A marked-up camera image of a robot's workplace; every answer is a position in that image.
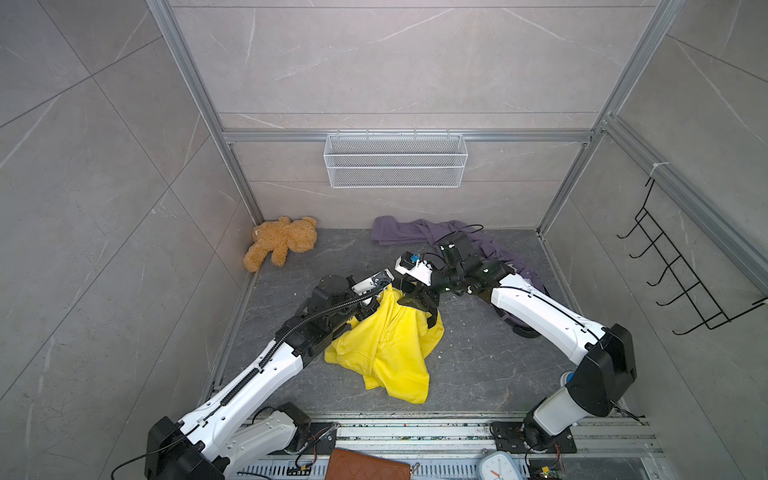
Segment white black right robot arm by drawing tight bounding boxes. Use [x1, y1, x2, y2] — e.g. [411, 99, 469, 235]
[395, 232, 637, 452]

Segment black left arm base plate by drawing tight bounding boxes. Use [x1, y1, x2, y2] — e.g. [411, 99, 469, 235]
[281, 422, 340, 455]

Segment yellow trousers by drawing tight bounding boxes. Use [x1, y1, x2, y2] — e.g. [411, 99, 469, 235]
[324, 286, 444, 404]

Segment brown leather wallet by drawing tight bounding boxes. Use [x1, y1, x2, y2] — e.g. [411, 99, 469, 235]
[325, 448, 412, 480]

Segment purple jacket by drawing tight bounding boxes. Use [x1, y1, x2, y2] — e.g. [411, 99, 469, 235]
[372, 216, 549, 303]

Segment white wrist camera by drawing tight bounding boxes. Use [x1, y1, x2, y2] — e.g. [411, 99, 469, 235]
[395, 251, 434, 286]
[351, 269, 394, 296]

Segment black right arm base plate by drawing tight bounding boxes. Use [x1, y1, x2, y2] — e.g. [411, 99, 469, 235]
[489, 421, 577, 454]

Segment white wire mesh basket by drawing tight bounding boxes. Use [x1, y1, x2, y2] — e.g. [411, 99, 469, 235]
[323, 133, 468, 189]

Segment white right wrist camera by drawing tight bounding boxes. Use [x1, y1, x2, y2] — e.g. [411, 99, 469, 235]
[395, 251, 434, 286]

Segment white clock at bottom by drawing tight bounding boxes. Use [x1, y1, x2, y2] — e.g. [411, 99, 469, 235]
[476, 451, 523, 480]

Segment black wire hook rack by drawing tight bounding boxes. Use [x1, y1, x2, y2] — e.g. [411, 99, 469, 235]
[616, 179, 767, 336]

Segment brown teddy bear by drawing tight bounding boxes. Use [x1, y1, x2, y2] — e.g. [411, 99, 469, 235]
[243, 216, 318, 273]

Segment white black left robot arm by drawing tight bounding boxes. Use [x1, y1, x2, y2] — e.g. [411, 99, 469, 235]
[114, 269, 394, 479]

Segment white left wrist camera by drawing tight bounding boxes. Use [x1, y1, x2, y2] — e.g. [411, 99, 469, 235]
[351, 269, 394, 296]

